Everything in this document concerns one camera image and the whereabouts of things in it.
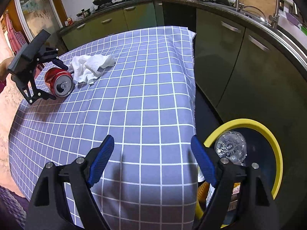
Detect wooden cutting board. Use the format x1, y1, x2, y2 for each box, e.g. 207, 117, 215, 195
239, 0, 276, 18

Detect red soda can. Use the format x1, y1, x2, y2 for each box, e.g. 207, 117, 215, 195
45, 67, 74, 98

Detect person's left hand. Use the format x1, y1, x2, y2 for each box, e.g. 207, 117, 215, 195
0, 57, 14, 81

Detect blue checkered tablecloth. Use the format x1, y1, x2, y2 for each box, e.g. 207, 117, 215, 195
8, 26, 197, 229

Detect small black kettle pot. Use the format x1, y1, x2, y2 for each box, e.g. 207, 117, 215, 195
77, 9, 91, 19

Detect yellow rimmed trash bin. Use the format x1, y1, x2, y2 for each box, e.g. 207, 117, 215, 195
196, 118, 283, 229

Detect clear plastic bottle with label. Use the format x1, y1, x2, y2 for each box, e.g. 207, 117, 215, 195
214, 131, 247, 166

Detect steel kitchen faucet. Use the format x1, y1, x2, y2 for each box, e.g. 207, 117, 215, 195
268, 0, 280, 30

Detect white tissue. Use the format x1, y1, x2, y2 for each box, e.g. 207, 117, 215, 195
68, 54, 116, 85

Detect orange foam net sleeve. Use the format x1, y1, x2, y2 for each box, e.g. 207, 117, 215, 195
197, 181, 210, 203

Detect gas stove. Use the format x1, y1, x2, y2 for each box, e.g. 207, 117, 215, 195
95, 0, 136, 11

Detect glass sliding door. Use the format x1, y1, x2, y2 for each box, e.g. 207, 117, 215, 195
14, 0, 59, 47

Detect green base cabinets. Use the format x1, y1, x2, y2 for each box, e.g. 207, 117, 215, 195
59, 0, 306, 202

